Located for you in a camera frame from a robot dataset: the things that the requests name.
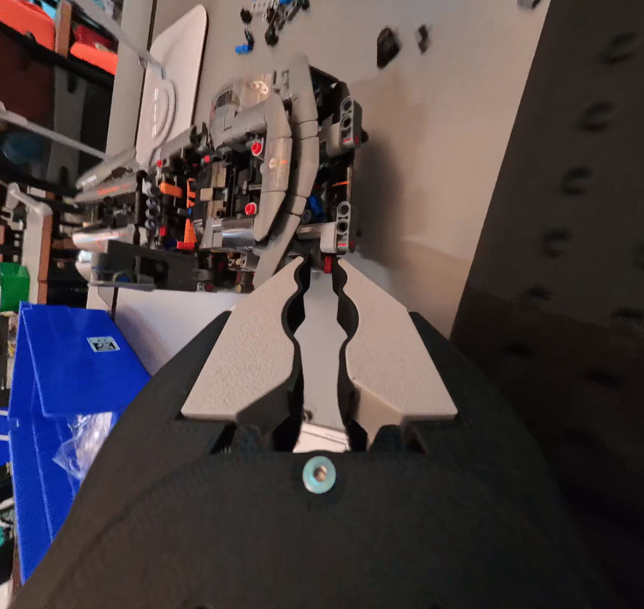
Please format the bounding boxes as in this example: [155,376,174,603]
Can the white book stand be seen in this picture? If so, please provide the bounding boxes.
[0,0,209,167]

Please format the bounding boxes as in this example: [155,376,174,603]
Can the blue plastic bin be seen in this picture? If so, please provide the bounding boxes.
[7,302,152,585]

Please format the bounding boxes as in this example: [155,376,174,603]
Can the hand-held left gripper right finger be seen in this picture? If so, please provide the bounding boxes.
[333,258,460,451]

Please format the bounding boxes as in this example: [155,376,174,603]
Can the grey lego car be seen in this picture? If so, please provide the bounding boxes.
[73,56,370,293]

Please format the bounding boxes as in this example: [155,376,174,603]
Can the black curved lego slope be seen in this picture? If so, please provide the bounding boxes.
[376,26,402,69]

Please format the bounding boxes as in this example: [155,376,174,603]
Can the orange plastic case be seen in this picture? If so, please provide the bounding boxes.
[0,0,56,49]
[70,41,119,75]

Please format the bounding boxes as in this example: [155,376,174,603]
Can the green plastic bin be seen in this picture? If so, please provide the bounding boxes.
[0,262,31,313]

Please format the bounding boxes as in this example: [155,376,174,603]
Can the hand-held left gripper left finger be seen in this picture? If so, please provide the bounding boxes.
[180,257,306,451]

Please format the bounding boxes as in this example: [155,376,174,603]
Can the clear plastic bags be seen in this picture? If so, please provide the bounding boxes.
[53,410,119,479]

